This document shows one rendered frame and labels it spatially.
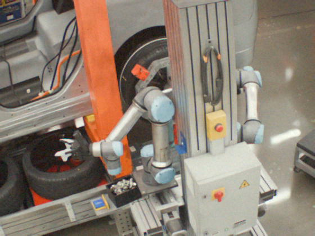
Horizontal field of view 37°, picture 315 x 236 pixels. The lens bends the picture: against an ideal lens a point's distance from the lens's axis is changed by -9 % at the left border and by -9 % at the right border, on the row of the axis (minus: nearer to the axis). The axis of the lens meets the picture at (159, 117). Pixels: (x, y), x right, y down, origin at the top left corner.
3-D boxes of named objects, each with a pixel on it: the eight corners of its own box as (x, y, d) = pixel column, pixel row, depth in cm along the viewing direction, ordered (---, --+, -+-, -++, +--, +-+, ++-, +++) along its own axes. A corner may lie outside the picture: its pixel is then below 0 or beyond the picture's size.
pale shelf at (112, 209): (146, 184, 358) (145, 181, 357) (156, 199, 345) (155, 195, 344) (90, 203, 347) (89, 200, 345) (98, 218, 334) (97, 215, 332)
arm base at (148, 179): (170, 182, 300) (169, 169, 294) (145, 189, 297) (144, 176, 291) (162, 167, 312) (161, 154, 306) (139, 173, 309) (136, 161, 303)
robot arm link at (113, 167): (116, 162, 278) (114, 146, 272) (124, 173, 269) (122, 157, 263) (103, 166, 275) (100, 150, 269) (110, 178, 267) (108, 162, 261)
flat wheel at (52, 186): (77, 139, 436) (71, 116, 422) (121, 175, 392) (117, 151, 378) (17, 172, 404) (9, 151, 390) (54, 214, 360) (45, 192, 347)
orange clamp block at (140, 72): (145, 68, 361) (136, 63, 356) (150, 73, 355) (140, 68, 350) (140, 76, 363) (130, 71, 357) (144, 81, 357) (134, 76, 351)
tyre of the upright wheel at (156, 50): (157, 19, 371) (99, 86, 382) (170, 30, 353) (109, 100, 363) (210, 63, 412) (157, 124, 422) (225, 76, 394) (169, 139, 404)
